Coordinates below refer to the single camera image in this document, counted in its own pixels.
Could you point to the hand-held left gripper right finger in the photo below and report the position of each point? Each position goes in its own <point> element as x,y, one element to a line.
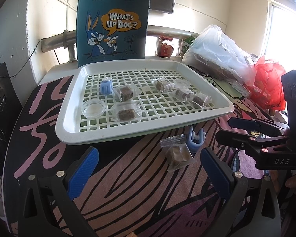
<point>217,175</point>

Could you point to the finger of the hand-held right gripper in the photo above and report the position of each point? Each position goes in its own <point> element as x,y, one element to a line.
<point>239,123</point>
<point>231,138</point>

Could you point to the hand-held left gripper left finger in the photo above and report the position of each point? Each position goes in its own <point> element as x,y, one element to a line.
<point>83,170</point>

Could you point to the light blue plastic clip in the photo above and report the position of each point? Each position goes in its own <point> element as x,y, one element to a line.
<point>106,87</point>
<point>196,142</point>

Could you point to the clear brown snack packet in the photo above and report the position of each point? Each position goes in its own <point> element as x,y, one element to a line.
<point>201,100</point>
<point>125,113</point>
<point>183,95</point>
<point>161,85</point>
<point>180,156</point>
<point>125,92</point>

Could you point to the white grid tray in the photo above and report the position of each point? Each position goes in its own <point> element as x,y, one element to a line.
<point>66,126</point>

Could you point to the clear round plastic lid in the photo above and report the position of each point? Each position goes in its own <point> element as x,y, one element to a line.
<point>93,108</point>
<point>182,84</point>

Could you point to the clear plastic packaging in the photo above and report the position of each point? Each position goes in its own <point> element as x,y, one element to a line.
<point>240,88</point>

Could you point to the red plastic bag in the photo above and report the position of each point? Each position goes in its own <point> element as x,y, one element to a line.
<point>266,84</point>

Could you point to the clear plastic bag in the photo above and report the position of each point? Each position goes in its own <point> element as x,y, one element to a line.
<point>217,51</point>

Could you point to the window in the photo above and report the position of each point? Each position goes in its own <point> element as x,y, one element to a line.
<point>286,29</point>

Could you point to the green white carton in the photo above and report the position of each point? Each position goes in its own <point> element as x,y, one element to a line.
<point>187,44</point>

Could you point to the black water dispenser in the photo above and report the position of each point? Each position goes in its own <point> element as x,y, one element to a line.
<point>2,108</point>

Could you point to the glass jar red contents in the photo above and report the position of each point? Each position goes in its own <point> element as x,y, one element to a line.
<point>165,48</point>

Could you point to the teal cartoon tote bag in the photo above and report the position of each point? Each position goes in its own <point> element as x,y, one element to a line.
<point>138,44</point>

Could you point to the grey metal pipe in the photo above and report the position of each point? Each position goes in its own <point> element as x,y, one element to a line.
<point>56,40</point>

